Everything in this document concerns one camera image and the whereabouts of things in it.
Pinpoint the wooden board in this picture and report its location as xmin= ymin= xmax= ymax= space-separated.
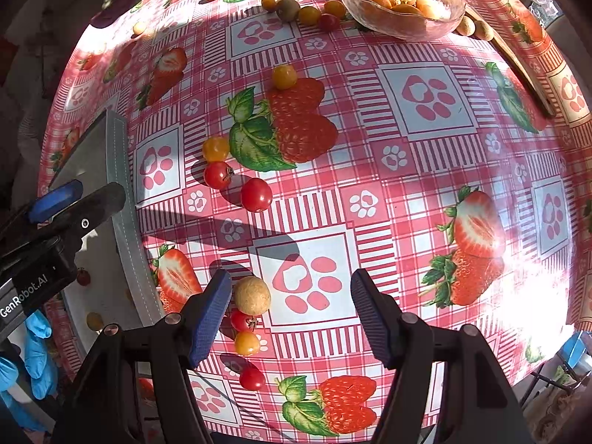
xmin=462 ymin=4 xmax=558 ymax=118

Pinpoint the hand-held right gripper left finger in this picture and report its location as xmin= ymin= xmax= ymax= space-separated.
xmin=48 ymin=268 xmax=233 ymax=444

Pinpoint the clear glass bowl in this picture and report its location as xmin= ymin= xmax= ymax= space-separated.
xmin=335 ymin=0 xmax=467 ymax=41

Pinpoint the red cherry tomato with stem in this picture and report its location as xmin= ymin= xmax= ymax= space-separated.
xmin=204 ymin=161 xmax=235 ymax=190

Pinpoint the blue plastic object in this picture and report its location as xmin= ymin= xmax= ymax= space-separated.
xmin=557 ymin=330 xmax=592 ymax=371

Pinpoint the strawberry print plastic tablecloth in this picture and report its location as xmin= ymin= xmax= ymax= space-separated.
xmin=37 ymin=0 xmax=592 ymax=444

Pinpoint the person's left hand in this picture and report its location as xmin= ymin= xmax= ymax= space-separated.
xmin=0 ymin=310 xmax=58 ymax=432

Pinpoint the dark green cherry tomato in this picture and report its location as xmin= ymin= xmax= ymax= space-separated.
xmin=276 ymin=0 xmax=301 ymax=23

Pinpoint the grey rimmed cardboard tray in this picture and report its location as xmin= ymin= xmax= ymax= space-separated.
xmin=46 ymin=108 xmax=166 ymax=421

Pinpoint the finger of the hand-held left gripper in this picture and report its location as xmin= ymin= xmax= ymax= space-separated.
xmin=0 ymin=179 xmax=84 ymax=247
xmin=0 ymin=183 xmax=127 ymax=265

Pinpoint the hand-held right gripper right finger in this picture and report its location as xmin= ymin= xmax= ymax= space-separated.
xmin=350 ymin=268 xmax=537 ymax=444

